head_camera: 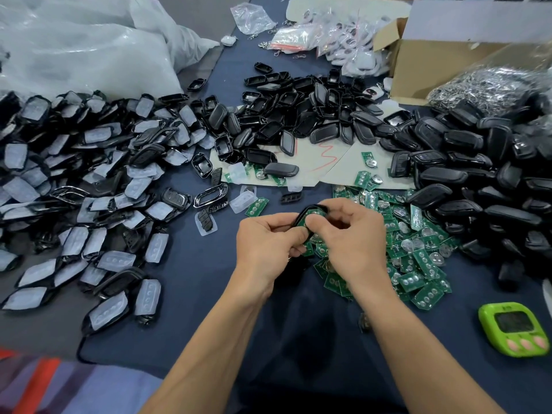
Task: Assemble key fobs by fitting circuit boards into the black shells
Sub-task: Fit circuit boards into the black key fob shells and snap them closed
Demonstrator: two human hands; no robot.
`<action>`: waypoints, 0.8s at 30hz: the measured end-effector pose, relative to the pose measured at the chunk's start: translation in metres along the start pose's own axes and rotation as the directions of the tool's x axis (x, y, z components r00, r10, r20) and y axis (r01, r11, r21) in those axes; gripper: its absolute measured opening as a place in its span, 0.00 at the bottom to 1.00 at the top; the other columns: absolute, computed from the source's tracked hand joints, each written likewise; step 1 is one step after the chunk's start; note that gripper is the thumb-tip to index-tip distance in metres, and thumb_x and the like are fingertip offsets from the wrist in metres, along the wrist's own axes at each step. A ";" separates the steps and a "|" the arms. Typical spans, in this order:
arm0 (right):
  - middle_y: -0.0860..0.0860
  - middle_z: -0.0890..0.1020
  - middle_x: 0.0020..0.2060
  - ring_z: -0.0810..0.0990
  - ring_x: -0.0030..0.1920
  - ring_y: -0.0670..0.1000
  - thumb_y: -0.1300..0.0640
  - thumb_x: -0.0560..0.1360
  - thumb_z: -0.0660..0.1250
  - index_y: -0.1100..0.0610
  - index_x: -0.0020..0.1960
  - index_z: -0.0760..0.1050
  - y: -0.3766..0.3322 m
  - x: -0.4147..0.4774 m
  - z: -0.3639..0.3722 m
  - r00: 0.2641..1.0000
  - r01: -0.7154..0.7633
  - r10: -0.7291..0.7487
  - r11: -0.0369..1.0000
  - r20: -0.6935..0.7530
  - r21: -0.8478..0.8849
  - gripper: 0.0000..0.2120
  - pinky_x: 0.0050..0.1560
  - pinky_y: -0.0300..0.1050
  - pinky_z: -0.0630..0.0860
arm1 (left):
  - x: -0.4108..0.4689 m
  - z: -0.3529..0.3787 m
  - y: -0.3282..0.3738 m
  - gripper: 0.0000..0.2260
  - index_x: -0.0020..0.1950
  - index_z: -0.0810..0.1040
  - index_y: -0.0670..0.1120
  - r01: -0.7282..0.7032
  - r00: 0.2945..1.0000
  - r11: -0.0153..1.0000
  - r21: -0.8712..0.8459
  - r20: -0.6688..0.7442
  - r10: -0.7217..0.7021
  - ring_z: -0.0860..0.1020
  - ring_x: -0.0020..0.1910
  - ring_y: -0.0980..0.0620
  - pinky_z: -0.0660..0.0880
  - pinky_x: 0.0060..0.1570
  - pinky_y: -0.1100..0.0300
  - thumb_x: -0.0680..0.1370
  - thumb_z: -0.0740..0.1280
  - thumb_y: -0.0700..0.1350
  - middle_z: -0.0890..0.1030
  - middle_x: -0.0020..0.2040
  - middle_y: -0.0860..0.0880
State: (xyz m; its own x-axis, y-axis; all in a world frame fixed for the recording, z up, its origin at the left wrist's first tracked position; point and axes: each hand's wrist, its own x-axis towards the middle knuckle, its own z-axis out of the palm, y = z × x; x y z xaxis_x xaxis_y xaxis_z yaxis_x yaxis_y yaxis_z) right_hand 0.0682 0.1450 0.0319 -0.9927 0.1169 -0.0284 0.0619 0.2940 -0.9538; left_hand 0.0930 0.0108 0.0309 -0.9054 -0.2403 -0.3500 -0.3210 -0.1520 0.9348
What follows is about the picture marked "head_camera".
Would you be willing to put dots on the person's right hand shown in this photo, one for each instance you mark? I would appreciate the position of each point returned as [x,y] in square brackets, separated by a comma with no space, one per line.
[354,241]

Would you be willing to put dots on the person's left hand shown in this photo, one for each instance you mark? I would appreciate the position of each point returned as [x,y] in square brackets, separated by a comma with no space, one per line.
[263,254]

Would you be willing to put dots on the small green circuit board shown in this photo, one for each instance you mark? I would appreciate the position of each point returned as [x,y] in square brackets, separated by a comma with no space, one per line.
[316,218]

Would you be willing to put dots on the pile of green circuit boards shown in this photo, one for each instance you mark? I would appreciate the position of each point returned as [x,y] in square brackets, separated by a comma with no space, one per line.
[414,263]

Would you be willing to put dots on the pile of black shell halves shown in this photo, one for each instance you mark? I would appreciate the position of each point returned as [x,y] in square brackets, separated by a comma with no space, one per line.
[302,112]

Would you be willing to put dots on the pile of assembled black fobs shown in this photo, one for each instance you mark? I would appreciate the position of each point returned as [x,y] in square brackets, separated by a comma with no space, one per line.
[483,185]

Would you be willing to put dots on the pile of shells with pads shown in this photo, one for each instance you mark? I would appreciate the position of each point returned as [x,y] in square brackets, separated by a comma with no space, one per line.
[82,181]

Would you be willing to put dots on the person's right forearm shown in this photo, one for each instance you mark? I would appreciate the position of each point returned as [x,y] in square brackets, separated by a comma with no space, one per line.
[427,358]

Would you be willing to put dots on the person's left forearm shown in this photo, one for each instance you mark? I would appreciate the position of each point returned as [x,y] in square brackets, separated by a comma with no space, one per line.
[207,358]

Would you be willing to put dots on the clear plastic film piece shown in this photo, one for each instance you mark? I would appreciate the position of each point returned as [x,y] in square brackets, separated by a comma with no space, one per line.
[243,201]

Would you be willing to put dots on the black rubber button pad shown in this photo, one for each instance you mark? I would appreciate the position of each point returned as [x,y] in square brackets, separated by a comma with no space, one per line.
[291,197]

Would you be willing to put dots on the yellow-green object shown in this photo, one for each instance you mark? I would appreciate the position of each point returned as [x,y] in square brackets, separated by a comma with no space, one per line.
[513,327]

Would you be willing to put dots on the heap of clear parts bags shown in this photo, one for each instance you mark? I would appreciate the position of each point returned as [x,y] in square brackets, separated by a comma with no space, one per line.
[354,43]

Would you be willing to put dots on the large open cardboard box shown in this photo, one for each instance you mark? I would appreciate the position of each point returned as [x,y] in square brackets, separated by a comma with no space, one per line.
[448,64]

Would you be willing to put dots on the clear bag of metal parts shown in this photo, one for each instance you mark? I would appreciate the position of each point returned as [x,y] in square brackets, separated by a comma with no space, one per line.
[487,86]

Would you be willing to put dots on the clear bag with red label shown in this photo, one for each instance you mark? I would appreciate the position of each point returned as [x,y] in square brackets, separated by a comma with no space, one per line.
[293,37]

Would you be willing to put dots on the small white object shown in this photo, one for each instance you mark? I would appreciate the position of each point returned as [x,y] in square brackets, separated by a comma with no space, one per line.
[228,40]

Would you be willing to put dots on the small crumpled clear plastic bag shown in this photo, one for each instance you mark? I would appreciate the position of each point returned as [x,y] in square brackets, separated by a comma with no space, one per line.
[253,19]

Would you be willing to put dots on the red blue striped bag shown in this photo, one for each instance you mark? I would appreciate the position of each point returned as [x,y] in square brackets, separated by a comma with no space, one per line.
[60,383]

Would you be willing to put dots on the large white plastic bag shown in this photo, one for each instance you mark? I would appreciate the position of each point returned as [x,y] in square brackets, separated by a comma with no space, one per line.
[86,47]

